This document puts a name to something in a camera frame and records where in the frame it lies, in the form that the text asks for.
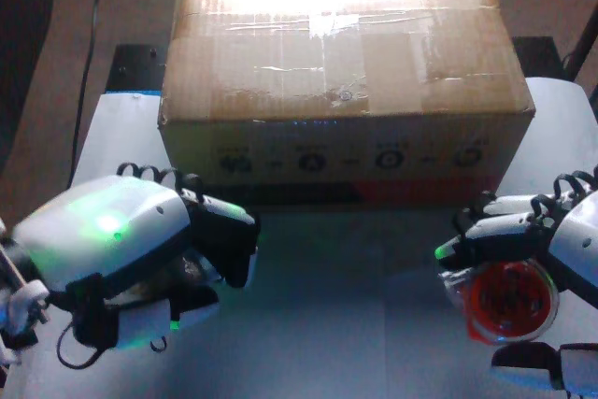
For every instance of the brown cardboard box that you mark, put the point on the brown cardboard box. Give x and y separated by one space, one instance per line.
345 90

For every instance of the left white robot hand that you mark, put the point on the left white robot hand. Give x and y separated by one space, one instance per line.
107 231

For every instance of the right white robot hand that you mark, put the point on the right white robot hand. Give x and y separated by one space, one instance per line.
528 226

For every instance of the white paper table cover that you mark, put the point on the white paper table cover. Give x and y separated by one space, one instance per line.
327 324

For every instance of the black stand pole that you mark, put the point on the black stand pole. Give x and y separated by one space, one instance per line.
581 48

